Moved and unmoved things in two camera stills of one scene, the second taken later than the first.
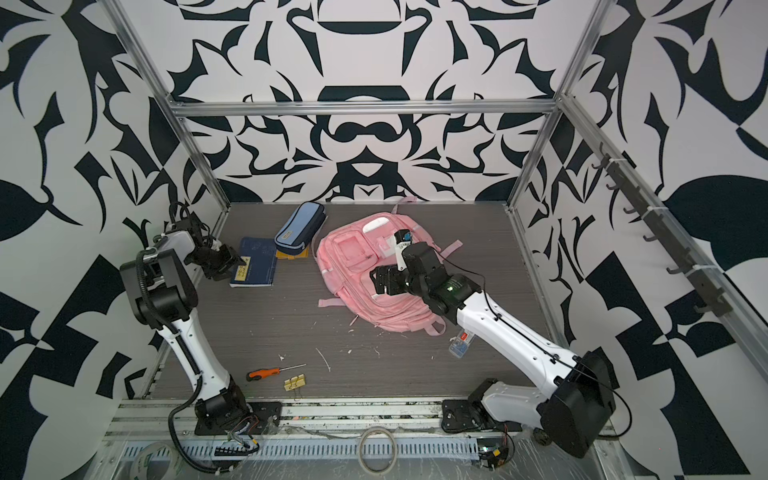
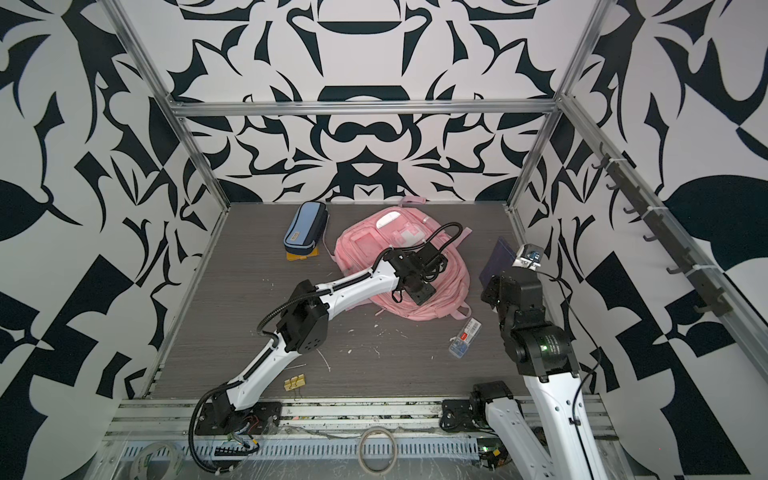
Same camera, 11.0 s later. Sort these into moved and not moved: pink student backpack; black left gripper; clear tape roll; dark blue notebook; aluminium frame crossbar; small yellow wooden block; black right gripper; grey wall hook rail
Moved: black left gripper; black right gripper; dark blue notebook; pink student backpack
Not moved: clear tape roll; small yellow wooden block; aluminium frame crossbar; grey wall hook rail
